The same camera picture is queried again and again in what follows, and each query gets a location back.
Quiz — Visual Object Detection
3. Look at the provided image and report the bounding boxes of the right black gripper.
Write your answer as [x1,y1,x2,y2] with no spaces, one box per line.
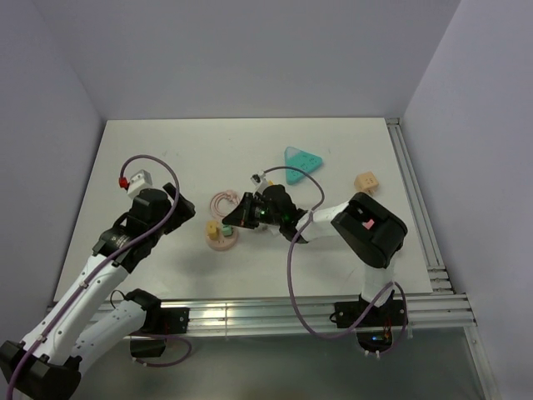
[223,192,284,229]

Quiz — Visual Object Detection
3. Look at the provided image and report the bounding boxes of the green plug adapter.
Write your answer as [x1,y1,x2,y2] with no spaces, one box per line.
[221,225,233,237]

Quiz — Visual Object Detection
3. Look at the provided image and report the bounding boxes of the light yellow plug adapter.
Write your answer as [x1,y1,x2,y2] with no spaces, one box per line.
[206,220,219,241]

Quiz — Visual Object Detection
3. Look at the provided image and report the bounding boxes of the pink round power strip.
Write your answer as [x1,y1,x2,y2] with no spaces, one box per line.
[205,226,238,252]

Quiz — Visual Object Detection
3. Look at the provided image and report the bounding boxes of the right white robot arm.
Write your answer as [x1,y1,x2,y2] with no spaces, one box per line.
[222,185,408,325]

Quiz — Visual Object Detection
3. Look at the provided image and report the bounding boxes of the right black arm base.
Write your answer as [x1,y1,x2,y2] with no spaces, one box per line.
[329,299,409,357]

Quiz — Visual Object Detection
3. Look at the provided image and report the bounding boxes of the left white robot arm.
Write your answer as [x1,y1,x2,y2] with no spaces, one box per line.
[1,183,196,399]

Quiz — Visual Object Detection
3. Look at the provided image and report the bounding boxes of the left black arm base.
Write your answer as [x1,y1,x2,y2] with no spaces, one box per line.
[129,307,192,368]

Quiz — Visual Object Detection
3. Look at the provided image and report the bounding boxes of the white charger adapter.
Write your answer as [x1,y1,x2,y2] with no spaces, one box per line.
[268,226,280,238]

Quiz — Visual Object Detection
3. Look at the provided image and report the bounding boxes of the teal triangular power strip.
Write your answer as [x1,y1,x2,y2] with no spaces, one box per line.
[284,147,323,185]

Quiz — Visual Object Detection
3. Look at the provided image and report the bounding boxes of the pink triangular power strip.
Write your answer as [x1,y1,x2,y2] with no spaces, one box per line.
[362,219,374,229]

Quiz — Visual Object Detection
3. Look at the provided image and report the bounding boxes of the beige cube socket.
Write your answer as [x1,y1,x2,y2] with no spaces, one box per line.
[354,171,380,196]

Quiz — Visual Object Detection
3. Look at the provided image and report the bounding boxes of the pink coiled cord with plug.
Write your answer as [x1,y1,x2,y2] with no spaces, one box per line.
[209,189,242,218]

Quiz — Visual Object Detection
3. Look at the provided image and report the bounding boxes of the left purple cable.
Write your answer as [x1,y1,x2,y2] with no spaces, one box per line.
[6,154,192,400]

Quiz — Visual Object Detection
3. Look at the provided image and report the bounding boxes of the purple cable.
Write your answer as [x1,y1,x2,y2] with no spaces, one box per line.
[6,154,192,400]
[260,166,409,356]

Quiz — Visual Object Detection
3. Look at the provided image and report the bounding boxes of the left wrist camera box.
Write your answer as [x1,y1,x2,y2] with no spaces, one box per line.
[119,170,152,199]

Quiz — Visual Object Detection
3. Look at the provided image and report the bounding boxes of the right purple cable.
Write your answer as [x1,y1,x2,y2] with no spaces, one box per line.
[260,166,409,356]

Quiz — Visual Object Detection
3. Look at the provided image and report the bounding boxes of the aluminium rail frame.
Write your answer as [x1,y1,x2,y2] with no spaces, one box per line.
[24,117,501,400]

